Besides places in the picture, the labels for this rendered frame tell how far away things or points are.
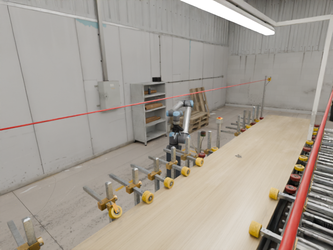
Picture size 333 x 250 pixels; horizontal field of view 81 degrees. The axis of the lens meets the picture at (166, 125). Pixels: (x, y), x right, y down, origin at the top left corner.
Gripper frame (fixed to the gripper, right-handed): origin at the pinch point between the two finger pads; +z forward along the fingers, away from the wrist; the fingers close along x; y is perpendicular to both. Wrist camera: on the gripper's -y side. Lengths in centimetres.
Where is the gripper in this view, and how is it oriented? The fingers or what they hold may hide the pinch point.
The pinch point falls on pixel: (177, 137)
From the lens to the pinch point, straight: 276.1
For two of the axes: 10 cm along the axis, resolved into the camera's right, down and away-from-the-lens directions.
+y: -7.9, -1.6, 6.0
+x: -6.2, 2.3, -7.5
